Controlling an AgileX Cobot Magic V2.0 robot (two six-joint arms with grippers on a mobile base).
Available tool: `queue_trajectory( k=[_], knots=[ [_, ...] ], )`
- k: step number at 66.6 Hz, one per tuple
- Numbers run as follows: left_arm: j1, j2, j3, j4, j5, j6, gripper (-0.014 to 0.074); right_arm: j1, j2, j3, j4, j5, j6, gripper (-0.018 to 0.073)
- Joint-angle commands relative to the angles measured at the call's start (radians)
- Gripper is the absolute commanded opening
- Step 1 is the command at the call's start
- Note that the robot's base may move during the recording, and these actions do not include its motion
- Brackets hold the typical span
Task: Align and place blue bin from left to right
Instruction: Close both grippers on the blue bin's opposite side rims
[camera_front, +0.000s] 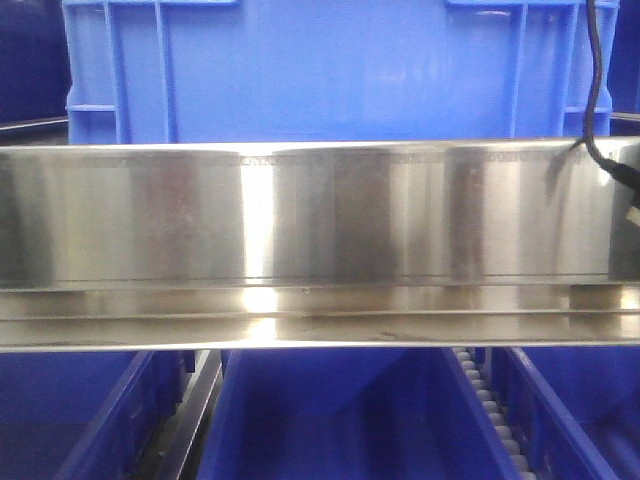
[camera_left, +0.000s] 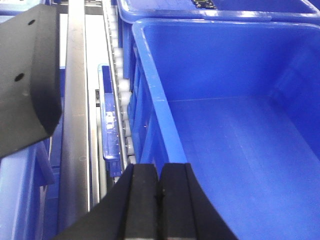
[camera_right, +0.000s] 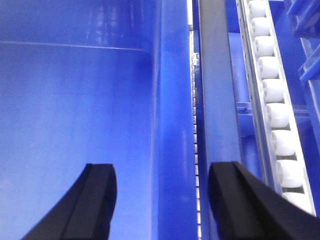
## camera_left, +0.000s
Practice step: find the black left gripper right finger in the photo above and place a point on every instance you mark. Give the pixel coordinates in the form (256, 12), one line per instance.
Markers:
(185, 211)

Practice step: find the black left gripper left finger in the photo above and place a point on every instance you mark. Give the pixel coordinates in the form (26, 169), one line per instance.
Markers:
(127, 212)

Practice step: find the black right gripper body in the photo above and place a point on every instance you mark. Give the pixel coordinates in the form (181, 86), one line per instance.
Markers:
(30, 97)

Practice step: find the large blue plastic bin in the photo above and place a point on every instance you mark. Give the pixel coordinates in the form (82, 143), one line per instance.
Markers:
(239, 102)

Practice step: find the small blue bin below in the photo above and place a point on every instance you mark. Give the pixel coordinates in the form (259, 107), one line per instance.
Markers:
(109, 125)

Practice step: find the blue bin far left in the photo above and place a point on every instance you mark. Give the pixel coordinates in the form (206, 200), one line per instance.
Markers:
(24, 177)

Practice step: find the white roller track strip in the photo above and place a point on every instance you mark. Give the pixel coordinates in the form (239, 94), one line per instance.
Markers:
(120, 85)

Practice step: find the blue bin behind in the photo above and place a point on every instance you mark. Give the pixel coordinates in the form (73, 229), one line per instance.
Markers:
(130, 11)

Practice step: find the steel rack side rail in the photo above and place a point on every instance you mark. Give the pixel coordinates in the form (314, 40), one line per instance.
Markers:
(74, 187)

